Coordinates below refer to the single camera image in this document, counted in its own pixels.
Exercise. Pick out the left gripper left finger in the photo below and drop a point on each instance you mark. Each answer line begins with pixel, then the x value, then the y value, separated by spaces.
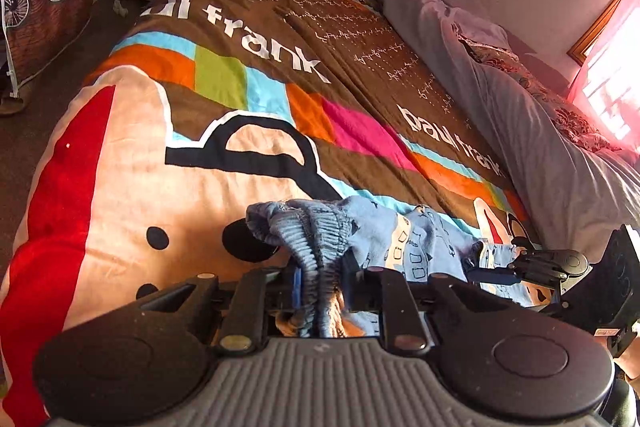
pixel 246 306

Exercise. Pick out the person's right hand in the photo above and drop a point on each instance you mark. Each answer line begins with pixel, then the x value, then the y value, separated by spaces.
pixel 629 360

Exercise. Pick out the floral patterned pillow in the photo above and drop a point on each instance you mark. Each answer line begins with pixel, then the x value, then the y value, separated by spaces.
pixel 566 117

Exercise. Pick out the paul frank colourful bedspread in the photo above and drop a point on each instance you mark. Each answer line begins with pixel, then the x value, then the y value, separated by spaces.
pixel 204 108

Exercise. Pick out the pink window curtain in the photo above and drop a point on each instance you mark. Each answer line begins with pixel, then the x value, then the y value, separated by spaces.
pixel 606 87

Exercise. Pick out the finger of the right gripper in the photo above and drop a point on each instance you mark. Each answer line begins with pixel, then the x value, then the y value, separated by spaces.
pixel 496 276
pixel 551 269

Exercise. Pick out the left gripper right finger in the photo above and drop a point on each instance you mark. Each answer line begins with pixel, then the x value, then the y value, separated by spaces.
pixel 386 292

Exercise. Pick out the grey duvet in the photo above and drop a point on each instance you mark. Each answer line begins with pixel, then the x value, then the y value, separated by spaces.
pixel 576 198

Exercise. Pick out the blue patterned children's pants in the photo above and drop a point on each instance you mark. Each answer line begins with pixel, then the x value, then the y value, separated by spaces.
pixel 319 234

